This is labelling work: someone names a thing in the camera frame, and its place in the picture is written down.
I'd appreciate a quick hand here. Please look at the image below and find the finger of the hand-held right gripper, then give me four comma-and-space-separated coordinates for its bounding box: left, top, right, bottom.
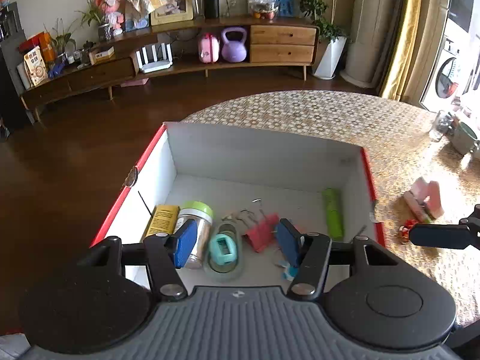
408, 204, 480, 251

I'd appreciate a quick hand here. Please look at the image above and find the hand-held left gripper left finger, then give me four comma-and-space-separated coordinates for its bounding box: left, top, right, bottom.
77, 217, 199, 302

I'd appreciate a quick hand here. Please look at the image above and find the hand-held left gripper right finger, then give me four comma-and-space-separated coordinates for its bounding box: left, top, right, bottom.
275, 217, 400, 302

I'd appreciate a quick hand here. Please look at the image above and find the clear jar with green lid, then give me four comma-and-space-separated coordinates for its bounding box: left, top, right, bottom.
173, 201, 214, 270

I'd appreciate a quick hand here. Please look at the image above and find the pink binder clip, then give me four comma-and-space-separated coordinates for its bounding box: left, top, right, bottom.
223, 198, 281, 253

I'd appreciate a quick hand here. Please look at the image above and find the orange keychain charm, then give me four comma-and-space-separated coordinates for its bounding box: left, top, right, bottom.
398, 219, 417, 241

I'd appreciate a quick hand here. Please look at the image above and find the yellow cardboard box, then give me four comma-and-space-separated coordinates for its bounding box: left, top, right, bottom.
143, 204, 181, 242

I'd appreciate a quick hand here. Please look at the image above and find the teal digital timer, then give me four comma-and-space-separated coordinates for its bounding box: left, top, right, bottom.
207, 233, 239, 268

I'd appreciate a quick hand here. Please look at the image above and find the green highlighter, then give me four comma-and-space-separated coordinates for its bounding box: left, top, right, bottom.
321, 188, 345, 239

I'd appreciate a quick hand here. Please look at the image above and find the white box with red edges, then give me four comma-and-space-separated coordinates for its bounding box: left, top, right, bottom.
90, 121, 386, 293

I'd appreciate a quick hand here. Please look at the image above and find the pink and white plastic item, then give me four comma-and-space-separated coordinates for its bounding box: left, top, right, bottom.
403, 178, 445, 222

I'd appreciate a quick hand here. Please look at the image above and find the clear drinking glass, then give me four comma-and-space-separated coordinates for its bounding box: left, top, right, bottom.
428, 110, 451, 142

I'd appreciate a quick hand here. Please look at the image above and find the white washing machine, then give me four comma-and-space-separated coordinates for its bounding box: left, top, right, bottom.
420, 34, 473, 111

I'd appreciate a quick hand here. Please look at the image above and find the white wifi router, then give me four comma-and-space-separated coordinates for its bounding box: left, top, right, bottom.
135, 43, 174, 74

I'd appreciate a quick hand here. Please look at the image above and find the white planter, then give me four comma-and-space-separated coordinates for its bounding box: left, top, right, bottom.
313, 35, 347, 80

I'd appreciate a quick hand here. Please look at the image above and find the pink toy suitcase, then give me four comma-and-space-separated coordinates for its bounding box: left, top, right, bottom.
197, 32, 221, 64

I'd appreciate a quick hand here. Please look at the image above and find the wooden sideboard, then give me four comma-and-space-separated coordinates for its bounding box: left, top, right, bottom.
19, 15, 321, 121

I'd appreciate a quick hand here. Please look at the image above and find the purple kettlebell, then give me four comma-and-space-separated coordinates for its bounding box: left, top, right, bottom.
220, 26, 249, 63

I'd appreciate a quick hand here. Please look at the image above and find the yellow curtain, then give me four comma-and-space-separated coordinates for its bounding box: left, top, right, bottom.
379, 0, 424, 102

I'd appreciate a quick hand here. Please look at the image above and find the white and yellow carton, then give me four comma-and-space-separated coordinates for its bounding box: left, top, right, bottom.
89, 46, 116, 65

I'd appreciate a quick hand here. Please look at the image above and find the beige standing air conditioner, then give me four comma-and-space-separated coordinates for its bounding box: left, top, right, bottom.
339, 0, 407, 89

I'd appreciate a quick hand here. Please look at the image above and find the printed snack bag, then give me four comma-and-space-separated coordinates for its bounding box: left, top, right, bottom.
23, 46, 49, 87

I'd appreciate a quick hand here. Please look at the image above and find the small potted plant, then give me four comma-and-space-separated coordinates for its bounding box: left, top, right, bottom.
75, 0, 113, 42
43, 17, 81, 64

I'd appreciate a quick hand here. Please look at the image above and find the dark cabinet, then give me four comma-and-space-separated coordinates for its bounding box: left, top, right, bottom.
0, 2, 36, 143

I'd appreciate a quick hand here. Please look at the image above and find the clear plastic bag with fruit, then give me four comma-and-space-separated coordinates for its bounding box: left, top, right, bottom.
247, 0, 280, 20

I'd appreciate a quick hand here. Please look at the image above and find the blue shopping bag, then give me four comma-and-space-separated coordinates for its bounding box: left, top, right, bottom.
272, 0, 295, 17

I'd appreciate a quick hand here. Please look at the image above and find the tall green potted plant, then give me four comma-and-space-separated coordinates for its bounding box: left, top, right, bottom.
289, 0, 347, 44

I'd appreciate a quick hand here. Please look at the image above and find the pink plush doll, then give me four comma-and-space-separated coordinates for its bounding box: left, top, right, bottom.
94, 0, 126, 36

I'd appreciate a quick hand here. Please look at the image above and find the orange package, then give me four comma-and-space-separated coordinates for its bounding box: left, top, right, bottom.
19, 32, 57, 62

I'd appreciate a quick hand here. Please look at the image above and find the yellow picture frame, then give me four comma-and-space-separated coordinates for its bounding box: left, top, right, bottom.
150, 0, 194, 26

